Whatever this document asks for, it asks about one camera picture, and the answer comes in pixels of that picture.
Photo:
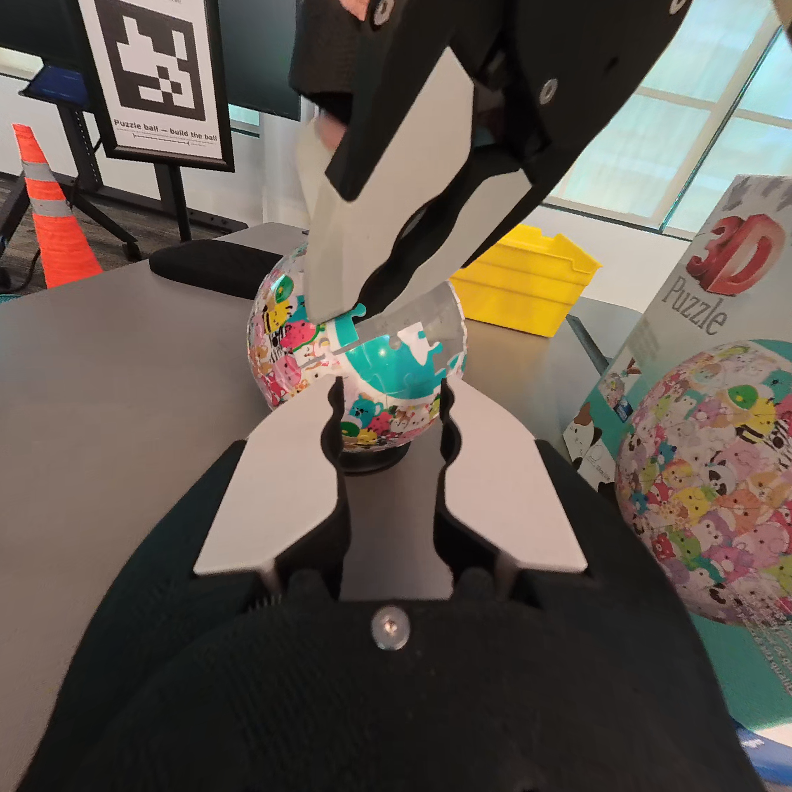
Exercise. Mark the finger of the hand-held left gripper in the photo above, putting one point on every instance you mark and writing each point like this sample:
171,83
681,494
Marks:
396,185
482,216

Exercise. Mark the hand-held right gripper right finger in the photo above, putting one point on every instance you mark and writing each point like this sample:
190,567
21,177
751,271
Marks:
513,501

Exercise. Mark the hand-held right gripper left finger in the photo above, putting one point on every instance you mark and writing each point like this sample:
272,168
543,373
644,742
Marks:
278,495

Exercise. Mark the yellow plastic bin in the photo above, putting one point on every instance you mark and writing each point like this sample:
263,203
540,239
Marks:
526,278

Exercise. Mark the colourful puzzle ball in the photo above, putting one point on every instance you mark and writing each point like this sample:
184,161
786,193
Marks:
291,346

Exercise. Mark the black round ball stand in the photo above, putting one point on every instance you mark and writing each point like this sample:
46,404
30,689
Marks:
371,461

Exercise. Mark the puzzle ball cardboard box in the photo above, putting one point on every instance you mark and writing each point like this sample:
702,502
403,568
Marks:
711,470

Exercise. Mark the person's left hand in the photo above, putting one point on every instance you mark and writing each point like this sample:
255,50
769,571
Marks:
331,133

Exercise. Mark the paned glass window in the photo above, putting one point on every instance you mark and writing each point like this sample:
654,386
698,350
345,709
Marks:
699,142

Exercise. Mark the dark grey desk panel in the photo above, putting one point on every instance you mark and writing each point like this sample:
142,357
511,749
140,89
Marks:
594,334

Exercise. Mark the large black display screen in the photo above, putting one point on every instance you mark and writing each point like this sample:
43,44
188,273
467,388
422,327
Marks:
260,55

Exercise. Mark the black padded cushion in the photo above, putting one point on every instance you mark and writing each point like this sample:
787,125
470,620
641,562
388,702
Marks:
210,266

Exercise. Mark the black rolling stand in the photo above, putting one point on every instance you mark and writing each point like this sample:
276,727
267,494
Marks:
172,198

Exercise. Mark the framed black-white marker sign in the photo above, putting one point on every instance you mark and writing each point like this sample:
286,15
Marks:
154,68

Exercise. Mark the orange traffic cone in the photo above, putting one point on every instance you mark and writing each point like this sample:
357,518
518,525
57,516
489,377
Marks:
59,229

